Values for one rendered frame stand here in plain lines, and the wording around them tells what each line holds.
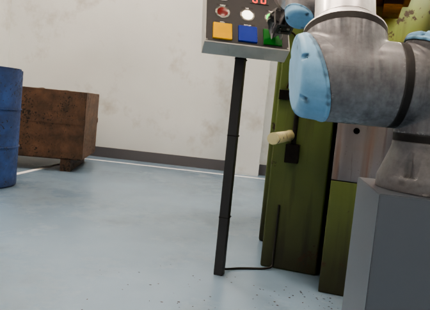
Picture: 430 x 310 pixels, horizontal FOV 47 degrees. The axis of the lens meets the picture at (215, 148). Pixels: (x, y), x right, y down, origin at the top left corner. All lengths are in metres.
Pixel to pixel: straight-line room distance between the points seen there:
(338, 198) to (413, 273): 1.22
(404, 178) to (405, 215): 0.07
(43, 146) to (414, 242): 4.16
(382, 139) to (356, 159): 0.13
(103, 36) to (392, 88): 5.41
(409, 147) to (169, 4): 5.21
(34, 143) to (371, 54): 4.14
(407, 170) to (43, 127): 4.10
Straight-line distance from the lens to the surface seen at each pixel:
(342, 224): 2.09
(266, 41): 1.99
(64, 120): 4.70
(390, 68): 0.86
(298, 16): 1.63
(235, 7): 2.06
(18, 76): 3.83
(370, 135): 2.05
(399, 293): 0.89
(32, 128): 4.77
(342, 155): 2.05
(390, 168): 0.91
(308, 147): 2.26
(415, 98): 0.87
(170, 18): 5.93
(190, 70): 5.81
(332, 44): 0.86
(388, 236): 0.86
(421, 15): 2.65
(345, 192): 2.07
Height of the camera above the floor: 0.71
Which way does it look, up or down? 5 degrees down
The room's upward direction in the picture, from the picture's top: 6 degrees clockwise
